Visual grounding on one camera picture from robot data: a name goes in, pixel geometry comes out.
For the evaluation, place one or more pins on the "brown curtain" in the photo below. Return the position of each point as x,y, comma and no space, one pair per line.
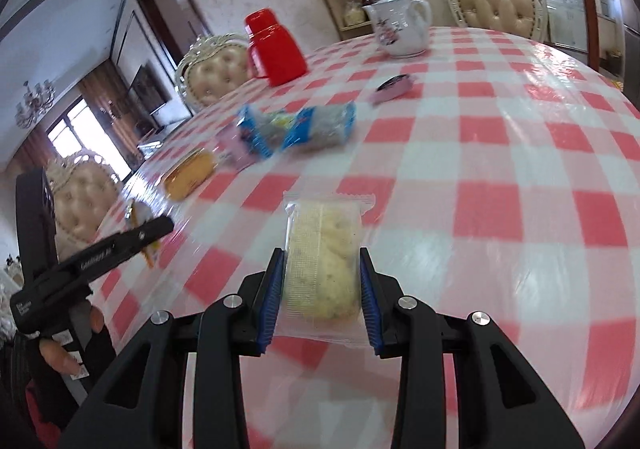
107,114

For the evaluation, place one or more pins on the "red thermos jug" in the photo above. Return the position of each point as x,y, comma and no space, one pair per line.
275,49

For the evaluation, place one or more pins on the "pink packet dark label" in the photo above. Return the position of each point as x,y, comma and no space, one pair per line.
394,88

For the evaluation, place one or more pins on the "blue cartoon snack packet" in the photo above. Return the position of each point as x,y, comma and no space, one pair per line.
252,129

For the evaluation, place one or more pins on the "crystal chandelier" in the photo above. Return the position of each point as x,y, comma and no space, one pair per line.
34,104

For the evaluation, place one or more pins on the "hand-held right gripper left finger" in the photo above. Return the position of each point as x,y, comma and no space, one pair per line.
270,299

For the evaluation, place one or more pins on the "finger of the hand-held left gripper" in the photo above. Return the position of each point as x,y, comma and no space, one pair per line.
150,230

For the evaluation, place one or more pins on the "plain pink snack packet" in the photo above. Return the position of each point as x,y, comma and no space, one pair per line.
232,146

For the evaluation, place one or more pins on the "small yellow green packet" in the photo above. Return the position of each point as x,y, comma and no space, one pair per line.
280,120

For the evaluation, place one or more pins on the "blue white snack packet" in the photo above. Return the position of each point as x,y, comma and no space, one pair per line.
320,126

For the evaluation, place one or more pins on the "yellow snack packet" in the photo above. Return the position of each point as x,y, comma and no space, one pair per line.
137,214

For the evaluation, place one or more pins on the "white floral teapot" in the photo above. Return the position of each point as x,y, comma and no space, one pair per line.
400,29

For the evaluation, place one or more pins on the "brown glass bottle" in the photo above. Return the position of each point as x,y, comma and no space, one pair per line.
368,1

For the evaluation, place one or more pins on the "clear packet yellow cake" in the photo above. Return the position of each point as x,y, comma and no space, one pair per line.
325,269

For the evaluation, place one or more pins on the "clear bag pale food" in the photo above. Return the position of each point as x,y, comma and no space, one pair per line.
354,15

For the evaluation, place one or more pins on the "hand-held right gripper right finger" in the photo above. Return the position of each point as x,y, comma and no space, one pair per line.
370,299

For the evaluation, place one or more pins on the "wall television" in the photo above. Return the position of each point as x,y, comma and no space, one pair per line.
147,89

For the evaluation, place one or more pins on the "orange bread clear packet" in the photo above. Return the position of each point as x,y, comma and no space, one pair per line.
192,174

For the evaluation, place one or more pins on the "person's left hand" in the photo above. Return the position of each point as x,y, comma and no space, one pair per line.
60,354

